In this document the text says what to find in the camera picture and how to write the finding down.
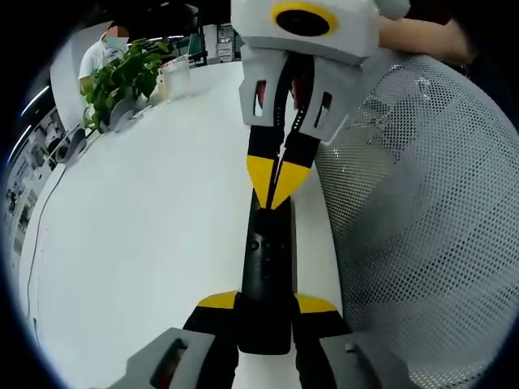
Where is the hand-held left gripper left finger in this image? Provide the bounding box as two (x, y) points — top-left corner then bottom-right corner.
(109, 289), (244, 389)

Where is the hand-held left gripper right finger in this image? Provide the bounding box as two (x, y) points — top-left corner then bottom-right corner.
(291, 293), (410, 389)

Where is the black remote control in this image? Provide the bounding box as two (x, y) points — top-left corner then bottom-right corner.
(237, 192), (295, 356)

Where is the clear plastic cup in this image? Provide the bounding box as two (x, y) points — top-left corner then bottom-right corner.
(160, 56), (192, 101)

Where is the white mesh office chair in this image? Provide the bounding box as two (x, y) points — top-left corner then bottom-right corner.
(315, 46), (519, 383)

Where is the grey curved device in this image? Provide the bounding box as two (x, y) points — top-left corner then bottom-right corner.
(105, 96), (143, 133)
(54, 127), (88, 164)

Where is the green potted plant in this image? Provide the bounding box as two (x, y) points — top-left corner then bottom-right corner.
(79, 38), (171, 135)

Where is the black cable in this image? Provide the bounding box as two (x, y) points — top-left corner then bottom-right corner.
(23, 164), (68, 318)

